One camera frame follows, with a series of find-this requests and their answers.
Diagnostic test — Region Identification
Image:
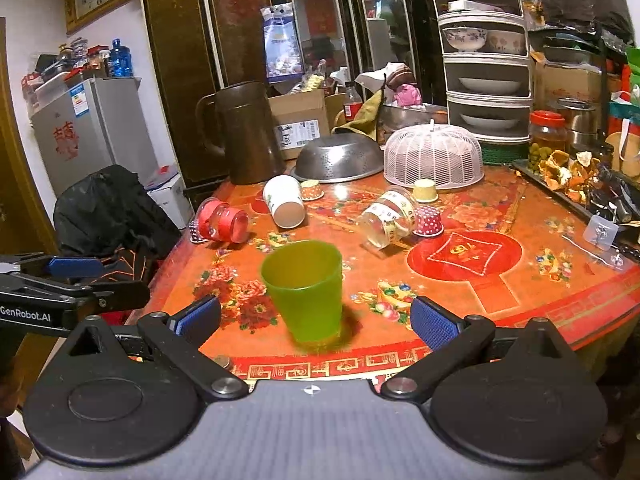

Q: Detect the floral ceramic bowl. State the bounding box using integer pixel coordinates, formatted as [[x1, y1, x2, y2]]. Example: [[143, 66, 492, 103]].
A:
[[442, 27, 489, 53]]

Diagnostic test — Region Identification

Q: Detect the small yellow paper cup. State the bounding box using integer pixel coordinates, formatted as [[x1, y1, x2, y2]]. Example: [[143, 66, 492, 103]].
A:
[[412, 178, 440, 204]]

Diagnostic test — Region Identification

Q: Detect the red plastic cup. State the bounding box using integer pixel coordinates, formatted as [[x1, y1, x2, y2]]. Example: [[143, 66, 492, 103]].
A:
[[188, 197, 250, 245]]

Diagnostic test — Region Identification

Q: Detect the blue plastic bag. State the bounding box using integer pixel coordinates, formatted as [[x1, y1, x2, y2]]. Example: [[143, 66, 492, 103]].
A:
[[259, 3, 305, 84]]

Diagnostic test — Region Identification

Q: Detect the brown plastic pitcher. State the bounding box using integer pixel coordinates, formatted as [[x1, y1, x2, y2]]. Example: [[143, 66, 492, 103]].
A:
[[194, 81, 287, 186]]

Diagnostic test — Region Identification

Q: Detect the pale ceramic bowl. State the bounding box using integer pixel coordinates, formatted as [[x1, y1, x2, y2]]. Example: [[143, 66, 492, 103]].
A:
[[487, 29, 526, 55]]

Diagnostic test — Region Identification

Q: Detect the dark tray of orange peels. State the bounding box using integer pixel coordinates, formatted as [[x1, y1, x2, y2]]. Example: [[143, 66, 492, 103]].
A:
[[512, 149, 640, 223]]

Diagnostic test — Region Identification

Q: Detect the red polka dot paper cup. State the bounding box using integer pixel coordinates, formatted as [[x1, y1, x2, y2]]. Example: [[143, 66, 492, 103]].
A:
[[412, 204, 445, 238]]

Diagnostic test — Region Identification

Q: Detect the soda bottle with red label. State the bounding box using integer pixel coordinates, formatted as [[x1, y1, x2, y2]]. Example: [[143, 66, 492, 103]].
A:
[[342, 81, 365, 124]]

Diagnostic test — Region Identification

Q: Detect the metal pot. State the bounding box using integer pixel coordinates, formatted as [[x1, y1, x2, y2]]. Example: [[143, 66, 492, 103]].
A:
[[557, 98, 599, 146]]

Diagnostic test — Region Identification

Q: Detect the dark wooden wardrobe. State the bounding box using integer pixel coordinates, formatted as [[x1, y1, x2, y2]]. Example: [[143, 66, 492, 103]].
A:
[[137, 0, 433, 197]]

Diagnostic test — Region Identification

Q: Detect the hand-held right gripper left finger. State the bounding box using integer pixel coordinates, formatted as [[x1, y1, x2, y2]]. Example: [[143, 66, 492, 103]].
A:
[[67, 294, 249, 404]]

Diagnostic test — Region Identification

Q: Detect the olive green cloth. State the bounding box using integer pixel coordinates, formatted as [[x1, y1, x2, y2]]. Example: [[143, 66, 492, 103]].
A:
[[332, 87, 386, 144]]

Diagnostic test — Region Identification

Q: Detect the green plastic cup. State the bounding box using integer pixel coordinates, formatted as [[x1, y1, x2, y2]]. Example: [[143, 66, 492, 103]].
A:
[[259, 239, 345, 345]]

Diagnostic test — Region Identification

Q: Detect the clear adhesive hook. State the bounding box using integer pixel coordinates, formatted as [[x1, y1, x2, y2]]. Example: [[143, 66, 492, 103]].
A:
[[584, 214, 620, 251]]

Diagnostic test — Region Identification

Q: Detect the white box with red print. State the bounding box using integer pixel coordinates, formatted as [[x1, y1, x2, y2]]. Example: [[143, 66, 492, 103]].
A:
[[144, 167, 194, 229]]

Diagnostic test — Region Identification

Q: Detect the green woven basket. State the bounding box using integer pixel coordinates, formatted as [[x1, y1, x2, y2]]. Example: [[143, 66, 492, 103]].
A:
[[480, 142, 531, 165]]

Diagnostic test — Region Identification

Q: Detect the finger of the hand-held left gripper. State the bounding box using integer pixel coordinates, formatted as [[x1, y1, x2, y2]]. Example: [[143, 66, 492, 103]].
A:
[[0, 254, 104, 280], [0, 278, 151, 312]]

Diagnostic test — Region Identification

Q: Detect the white plastic food cover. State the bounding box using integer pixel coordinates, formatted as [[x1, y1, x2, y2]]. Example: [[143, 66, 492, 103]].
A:
[[383, 119, 485, 191]]

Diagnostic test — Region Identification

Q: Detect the small patterned paper cup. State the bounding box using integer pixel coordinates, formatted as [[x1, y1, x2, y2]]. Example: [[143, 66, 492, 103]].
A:
[[298, 178, 325, 202]]

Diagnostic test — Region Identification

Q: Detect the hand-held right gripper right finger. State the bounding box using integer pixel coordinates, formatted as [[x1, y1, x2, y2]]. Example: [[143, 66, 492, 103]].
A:
[[379, 295, 572, 403]]

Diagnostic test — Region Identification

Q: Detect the white tiered dish rack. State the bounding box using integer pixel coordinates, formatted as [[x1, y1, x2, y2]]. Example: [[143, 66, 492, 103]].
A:
[[429, 0, 534, 144]]

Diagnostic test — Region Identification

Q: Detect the grey refrigerator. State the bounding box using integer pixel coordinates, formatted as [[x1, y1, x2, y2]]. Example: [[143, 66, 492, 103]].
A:
[[30, 77, 159, 199]]

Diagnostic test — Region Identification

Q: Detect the paper bag with white handle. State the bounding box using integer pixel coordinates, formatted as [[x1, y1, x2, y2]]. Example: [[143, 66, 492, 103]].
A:
[[604, 119, 640, 179]]

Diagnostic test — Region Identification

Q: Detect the black bag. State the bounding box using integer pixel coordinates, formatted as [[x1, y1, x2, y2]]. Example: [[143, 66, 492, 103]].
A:
[[53, 164, 182, 283]]

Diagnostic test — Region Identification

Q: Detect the white paper cup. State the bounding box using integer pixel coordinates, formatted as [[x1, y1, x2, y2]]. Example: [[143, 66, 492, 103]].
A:
[[262, 174, 306, 230]]

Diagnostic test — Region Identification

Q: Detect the cardboard box with label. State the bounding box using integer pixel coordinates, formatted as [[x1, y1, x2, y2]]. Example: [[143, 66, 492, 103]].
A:
[[268, 88, 331, 161]]

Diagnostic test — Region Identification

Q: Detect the metal basin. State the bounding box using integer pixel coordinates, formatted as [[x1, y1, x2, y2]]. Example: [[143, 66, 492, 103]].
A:
[[377, 102, 449, 146]]

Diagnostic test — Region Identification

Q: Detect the blue water bottle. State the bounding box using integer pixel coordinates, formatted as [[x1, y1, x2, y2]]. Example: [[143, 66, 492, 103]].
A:
[[108, 38, 134, 79]]

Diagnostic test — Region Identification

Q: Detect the plain cardboard box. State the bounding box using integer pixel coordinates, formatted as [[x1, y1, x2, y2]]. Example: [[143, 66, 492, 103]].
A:
[[532, 57, 609, 106]]

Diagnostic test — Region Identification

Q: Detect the white plate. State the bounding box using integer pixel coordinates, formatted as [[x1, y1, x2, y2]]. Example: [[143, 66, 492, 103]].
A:
[[457, 77, 524, 95], [459, 113, 521, 131]]

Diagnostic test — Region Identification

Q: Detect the glass jar with red lid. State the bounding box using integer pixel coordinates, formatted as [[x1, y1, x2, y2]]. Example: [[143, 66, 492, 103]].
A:
[[528, 110, 570, 156]]

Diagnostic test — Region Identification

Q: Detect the pink cloth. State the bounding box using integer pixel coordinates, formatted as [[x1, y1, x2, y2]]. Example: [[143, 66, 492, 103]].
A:
[[394, 83, 424, 107]]

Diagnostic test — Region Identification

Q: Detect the clear cup with yellow tape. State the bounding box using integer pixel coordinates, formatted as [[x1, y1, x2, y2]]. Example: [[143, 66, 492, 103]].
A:
[[357, 185, 419, 250]]

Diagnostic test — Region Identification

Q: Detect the metal colander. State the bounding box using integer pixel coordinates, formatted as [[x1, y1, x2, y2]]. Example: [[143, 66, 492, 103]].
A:
[[291, 132, 385, 184]]

